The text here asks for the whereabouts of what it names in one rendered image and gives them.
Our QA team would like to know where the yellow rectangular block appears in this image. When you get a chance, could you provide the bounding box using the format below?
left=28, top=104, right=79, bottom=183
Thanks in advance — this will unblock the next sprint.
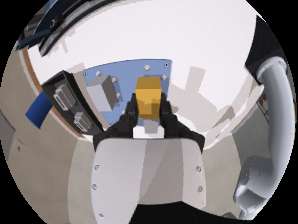
left=135, top=77, right=162, bottom=119

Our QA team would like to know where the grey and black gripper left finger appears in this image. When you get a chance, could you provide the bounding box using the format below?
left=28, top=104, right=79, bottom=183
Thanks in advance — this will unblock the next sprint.
left=92, top=93, right=139, bottom=152

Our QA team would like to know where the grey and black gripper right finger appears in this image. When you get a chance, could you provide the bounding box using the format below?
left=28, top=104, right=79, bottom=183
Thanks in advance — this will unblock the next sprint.
left=159, top=93, right=205, bottom=154

